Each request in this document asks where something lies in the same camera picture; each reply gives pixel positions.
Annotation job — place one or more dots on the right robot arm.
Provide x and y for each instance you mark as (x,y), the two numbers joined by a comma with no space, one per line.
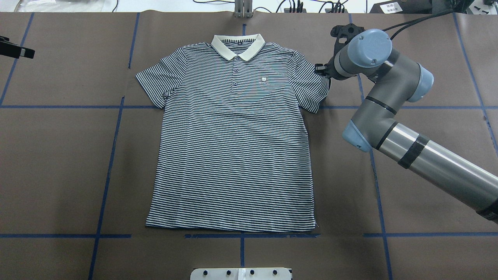
(375,125)

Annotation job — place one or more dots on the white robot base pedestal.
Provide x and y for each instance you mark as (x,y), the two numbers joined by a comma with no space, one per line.
(265,273)

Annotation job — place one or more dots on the navy white striped polo shirt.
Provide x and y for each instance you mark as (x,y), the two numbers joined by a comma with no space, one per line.
(234,149)

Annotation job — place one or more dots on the black box with label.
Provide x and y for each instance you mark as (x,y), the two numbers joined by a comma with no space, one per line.
(402,7)

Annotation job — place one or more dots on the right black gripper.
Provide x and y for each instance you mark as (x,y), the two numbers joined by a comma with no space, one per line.
(325,69)

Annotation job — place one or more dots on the aluminium frame post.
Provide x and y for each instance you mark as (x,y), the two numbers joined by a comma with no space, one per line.
(243,9)

